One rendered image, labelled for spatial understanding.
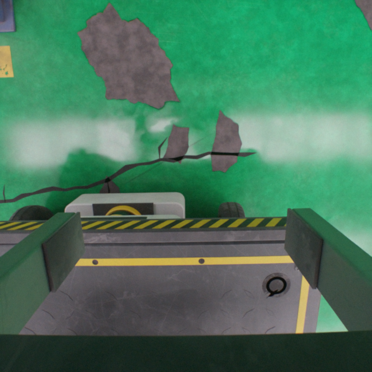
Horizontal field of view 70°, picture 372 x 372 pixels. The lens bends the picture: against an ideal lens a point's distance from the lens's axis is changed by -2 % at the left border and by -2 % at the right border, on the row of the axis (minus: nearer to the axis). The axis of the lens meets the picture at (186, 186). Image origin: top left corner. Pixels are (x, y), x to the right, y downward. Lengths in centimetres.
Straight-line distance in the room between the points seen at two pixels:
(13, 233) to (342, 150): 73
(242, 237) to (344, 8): 59
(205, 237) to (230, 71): 43
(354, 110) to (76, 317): 75
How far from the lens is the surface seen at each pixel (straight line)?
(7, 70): 82
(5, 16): 83
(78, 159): 75
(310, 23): 77
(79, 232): 17
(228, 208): 62
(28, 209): 73
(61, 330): 54
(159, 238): 40
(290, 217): 16
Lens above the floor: 68
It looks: 75 degrees down
